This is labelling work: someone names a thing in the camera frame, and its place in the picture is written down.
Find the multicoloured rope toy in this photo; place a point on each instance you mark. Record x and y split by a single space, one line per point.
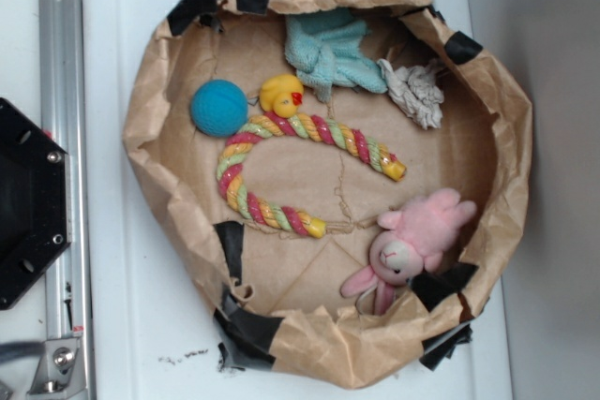
231 185

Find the blue rubber ball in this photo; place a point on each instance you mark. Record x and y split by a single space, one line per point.
219 108

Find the metal corner bracket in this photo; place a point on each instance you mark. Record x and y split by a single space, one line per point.
60 373

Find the white tray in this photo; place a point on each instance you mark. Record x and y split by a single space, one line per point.
154 338

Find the yellow rubber duck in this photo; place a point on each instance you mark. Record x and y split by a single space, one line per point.
282 95

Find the white crumpled cloth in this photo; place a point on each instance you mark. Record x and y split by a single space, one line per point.
414 90

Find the pink plush bunny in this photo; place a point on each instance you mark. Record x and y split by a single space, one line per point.
414 240

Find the light blue towel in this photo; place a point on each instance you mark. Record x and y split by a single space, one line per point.
324 48

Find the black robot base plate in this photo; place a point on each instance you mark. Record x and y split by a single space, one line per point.
34 207

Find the aluminium rail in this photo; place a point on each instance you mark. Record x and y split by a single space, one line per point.
67 282

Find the brown paper bin with tape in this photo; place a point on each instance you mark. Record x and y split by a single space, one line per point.
274 294

